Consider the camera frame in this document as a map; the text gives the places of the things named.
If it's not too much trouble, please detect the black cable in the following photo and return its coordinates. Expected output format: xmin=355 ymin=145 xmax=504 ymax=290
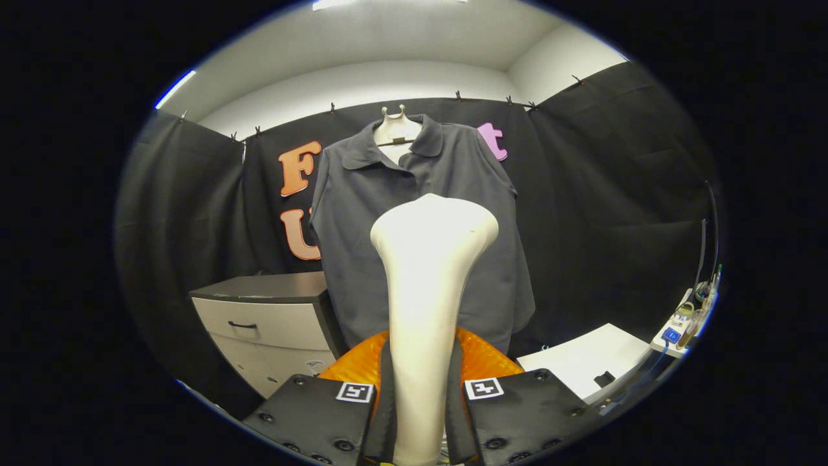
xmin=693 ymin=181 xmax=720 ymax=292

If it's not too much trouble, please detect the narrow ceiling light strip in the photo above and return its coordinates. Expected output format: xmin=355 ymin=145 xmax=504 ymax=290
xmin=154 ymin=70 xmax=197 ymax=109

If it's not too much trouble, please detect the ceiling light panel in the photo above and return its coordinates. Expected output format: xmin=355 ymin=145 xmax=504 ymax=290
xmin=312 ymin=0 xmax=466 ymax=10

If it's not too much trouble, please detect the grey buttoned sleeveless shirt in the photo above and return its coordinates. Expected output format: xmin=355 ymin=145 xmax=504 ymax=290
xmin=309 ymin=115 xmax=536 ymax=355

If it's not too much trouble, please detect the white mannequin torso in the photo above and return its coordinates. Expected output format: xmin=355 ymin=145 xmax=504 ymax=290
xmin=373 ymin=105 xmax=422 ymax=164

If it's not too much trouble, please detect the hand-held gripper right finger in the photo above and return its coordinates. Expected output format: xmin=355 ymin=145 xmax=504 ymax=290
xmin=446 ymin=327 xmax=602 ymax=465

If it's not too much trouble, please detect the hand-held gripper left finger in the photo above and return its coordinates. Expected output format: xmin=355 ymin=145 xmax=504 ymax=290
xmin=243 ymin=330 xmax=397 ymax=466

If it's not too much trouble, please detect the white power strip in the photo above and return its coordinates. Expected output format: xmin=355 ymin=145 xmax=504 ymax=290
xmin=650 ymin=288 xmax=712 ymax=360

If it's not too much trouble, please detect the grey drawer cabinet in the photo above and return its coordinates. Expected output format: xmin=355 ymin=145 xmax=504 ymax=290
xmin=189 ymin=271 xmax=349 ymax=399

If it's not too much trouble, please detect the black backdrop cloth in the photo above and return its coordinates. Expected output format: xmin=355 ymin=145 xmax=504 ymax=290
xmin=115 ymin=60 xmax=725 ymax=421

